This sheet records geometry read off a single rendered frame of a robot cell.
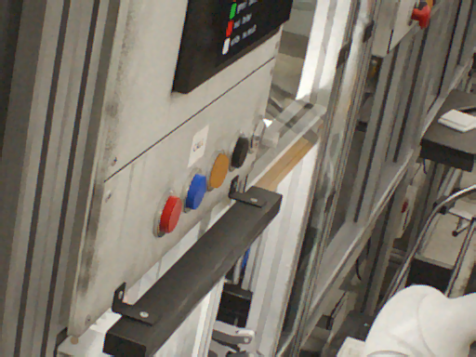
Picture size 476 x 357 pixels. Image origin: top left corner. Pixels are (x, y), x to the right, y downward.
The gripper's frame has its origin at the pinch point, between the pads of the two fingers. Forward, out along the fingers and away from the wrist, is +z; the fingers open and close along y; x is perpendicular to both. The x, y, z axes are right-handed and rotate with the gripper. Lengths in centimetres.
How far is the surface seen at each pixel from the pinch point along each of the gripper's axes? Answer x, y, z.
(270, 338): -18.4, -3.3, -12.9
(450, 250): -314, -101, -22
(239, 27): 45, 56, -16
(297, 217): -18.4, 15.7, -12.4
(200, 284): 48, 35, -18
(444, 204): -138, -20, -25
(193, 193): 44, 41, -15
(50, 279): 67, 42, -13
